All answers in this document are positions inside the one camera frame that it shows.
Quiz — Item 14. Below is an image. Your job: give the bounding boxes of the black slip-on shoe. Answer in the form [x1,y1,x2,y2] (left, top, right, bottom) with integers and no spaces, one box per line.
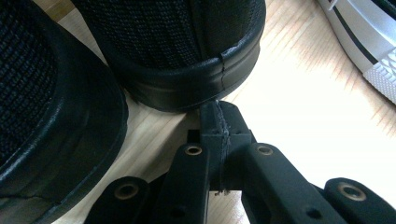
[70,0,267,113]
[0,0,130,224]

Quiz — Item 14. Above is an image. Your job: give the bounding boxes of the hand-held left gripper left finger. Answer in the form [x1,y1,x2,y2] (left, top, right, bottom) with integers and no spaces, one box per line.
[200,101,226,191]

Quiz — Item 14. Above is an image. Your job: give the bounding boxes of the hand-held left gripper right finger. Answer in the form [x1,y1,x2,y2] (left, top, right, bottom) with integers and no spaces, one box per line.
[218,101,255,191]

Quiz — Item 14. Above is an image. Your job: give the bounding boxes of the black and white canvas sneaker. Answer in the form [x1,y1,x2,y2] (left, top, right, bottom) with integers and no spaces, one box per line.
[317,0,396,105]

